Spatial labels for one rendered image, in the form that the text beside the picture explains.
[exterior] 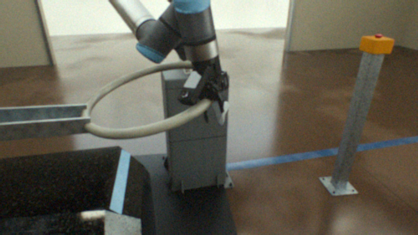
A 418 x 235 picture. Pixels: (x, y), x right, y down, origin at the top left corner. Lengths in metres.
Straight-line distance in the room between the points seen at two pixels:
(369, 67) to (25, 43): 5.43
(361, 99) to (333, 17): 5.15
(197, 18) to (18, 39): 5.43
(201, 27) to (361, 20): 6.84
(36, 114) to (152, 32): 0.44
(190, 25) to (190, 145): 1.22
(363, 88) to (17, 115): 1.72
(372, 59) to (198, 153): 1.20
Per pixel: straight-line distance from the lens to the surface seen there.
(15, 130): 0.87
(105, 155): 1.02
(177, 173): 1.92
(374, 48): 1.78
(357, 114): 1.93
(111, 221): 0.82
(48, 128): 0.87
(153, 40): 0.81
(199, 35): 0.69
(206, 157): 1.89
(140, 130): 0.73
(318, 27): 6.76
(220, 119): 0.79
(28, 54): 6.01
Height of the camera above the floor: 1.35
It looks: 26 degrees down
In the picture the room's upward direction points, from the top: straight up
